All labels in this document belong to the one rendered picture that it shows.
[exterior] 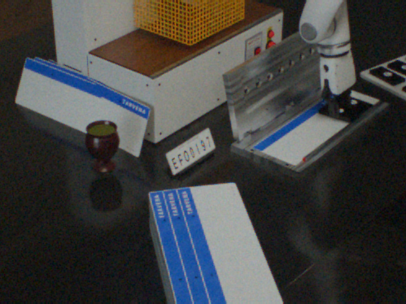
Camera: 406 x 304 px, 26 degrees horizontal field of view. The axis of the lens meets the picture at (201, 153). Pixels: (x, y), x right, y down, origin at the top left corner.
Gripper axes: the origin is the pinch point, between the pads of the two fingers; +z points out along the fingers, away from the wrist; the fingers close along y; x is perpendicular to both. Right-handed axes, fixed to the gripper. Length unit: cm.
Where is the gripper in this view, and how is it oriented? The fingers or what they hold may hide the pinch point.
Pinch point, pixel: (339, 106)
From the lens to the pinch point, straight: 231.2
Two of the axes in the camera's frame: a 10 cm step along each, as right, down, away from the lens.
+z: 1.6, 9.0, 4.1
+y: 6.4, -4.1, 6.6
